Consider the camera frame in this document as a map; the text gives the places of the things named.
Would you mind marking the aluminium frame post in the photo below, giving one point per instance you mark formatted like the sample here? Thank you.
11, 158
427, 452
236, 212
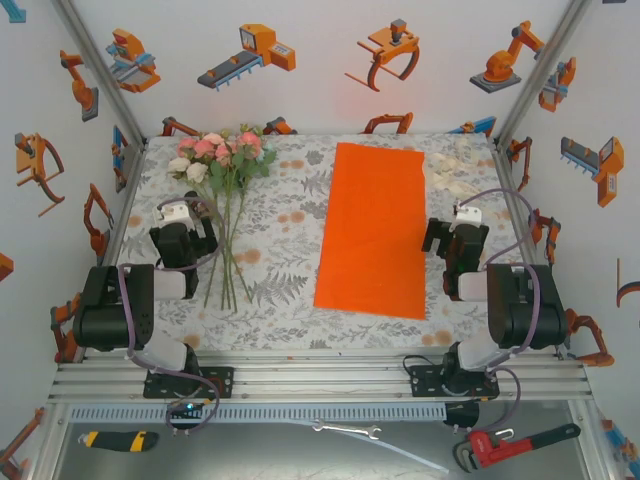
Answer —
96, 62
545, 62

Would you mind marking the orange wrapping paper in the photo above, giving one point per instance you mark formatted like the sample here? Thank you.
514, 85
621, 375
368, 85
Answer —
370, 225

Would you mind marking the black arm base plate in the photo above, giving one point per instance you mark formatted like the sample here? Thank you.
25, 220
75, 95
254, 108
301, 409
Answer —
223, 382
424, 382

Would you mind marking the floral patterned tablecloth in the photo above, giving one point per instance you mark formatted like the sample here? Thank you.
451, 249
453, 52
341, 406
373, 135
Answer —
240, 325

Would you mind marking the yellow black utility knife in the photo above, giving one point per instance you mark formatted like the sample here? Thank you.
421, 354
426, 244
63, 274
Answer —
120, 441

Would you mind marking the small circuit board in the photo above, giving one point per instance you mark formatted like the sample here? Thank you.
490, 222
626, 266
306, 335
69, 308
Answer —
187, 407

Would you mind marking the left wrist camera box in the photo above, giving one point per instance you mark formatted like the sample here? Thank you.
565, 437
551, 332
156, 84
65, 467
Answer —
172, 215

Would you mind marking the silver open-end wrench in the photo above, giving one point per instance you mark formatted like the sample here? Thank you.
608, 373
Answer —
345, 428

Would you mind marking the aluminium extrusion base rails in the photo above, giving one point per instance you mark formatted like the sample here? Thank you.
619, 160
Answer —
325, 380

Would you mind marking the fake flower bouquet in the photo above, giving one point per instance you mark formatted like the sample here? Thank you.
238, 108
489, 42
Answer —
205, 147

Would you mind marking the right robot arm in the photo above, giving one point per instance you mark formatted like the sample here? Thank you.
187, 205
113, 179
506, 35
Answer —
525, 310

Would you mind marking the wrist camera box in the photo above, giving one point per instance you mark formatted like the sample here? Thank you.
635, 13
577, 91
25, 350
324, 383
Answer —
470, 216
172, 215

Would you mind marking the cream ribbon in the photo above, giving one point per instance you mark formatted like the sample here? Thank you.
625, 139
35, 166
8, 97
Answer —
447, 172

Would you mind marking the grey metal shelf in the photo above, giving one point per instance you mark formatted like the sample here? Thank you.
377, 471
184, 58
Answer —
250, 460

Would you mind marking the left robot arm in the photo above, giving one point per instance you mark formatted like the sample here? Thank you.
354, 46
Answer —
110, 320

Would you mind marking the red pipe wrench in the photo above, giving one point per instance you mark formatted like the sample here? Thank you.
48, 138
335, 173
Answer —
520, 444

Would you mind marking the small black box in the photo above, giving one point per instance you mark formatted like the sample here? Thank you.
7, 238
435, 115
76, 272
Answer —
462, 415

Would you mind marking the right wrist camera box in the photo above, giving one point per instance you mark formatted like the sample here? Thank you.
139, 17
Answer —
470, 216

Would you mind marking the aluminium table edge rail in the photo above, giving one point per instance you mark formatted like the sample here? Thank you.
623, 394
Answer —
136, 170
502, 167

